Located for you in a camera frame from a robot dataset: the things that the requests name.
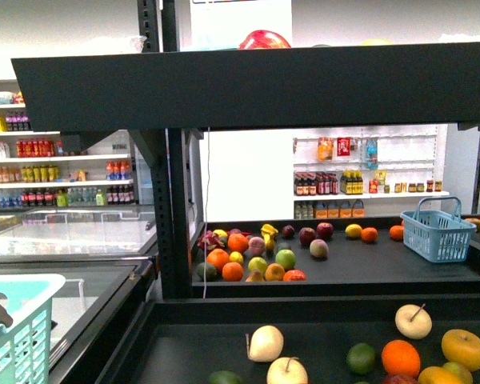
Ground light teal plastic basket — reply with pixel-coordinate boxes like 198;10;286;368
0;274;66;383

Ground black rear display shelf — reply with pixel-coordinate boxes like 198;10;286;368
191;217;480;298

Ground white sauce bottle shelf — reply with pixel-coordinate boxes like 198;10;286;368
291;124;447;219

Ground white drinks shelf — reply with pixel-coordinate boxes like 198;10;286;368
0;80;138;210

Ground glass top freezer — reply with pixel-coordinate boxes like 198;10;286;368
0;206;158;383

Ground black fruit display tray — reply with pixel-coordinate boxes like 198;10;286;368
95;298;480;384

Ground white apple with stem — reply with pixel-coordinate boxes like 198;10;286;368
266;357;308;384

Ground dark green avocado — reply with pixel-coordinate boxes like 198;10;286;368
208;370;244;384

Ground small blue shopping basket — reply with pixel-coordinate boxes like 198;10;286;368
400;196;477;263

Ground green lime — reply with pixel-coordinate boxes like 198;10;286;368
346;342;376;375

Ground large orange mandarin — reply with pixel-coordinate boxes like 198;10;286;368
381;339;421;378

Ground yellow orange apple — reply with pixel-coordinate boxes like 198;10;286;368
441;329;480;372

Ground white hanging cord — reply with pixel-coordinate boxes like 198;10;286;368
202;126;212;299

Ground black perforated shelf post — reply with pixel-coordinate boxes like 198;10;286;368
151;129;191;300

